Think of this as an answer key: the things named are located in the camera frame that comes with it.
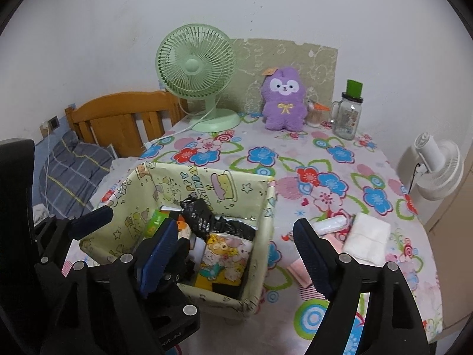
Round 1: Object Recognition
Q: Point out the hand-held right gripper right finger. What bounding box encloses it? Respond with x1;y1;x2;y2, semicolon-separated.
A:
294;218;431;355

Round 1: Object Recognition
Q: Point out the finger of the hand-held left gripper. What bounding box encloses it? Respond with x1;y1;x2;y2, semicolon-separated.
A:
35;205;114;267
142;238;202;355

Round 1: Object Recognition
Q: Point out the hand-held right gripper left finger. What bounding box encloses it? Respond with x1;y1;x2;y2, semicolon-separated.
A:
41;218;180;355

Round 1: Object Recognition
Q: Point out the pink packet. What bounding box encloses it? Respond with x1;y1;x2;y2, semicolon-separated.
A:
288;229;353;289

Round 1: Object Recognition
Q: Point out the green tissue pack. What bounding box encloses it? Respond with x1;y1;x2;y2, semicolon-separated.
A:
144;209;193;241

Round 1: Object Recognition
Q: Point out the white pad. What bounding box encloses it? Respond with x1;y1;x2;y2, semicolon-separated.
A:
318;215;350;235

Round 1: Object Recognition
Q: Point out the white cotton pad packet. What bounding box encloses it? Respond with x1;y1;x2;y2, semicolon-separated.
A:
342;212;391;267

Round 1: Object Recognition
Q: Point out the black plastic bag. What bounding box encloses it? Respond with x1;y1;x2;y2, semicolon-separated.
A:
179;198;257;245

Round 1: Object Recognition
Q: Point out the yellow cartoon tissue pack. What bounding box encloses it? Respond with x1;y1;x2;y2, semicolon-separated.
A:
195;232;254;289

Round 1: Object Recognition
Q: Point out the yellow cartoon storage box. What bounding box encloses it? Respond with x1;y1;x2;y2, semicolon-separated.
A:
79;161;277;320

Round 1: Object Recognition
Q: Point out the grey plaid pillow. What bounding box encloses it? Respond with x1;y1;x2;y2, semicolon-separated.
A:
39;130;113;219

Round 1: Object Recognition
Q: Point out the wooden bed headboard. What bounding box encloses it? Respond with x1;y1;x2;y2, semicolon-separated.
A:
64;91;185;158

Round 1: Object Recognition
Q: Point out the cotton swab jar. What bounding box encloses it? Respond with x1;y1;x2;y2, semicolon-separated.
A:
306;100;329;128

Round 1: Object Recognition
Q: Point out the glass jar with green lid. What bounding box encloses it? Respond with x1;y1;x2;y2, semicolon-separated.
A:
330;79;364;140

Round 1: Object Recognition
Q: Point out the purple plush toy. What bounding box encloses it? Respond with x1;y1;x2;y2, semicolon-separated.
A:
260;67;308;132

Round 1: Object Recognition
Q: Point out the white standing fan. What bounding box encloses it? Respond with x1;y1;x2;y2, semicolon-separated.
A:
397;132;464;201

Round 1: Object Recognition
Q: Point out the green desk fan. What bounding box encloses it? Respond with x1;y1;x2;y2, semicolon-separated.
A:
155;24;242;133

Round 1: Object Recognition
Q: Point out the green patterned board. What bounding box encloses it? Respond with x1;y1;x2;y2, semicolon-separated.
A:
231;38;338;119

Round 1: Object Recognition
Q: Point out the white fan power cord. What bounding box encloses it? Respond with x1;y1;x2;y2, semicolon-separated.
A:
142;118;196;149

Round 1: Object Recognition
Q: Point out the black fan cable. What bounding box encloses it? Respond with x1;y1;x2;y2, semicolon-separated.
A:
406;161;422;195

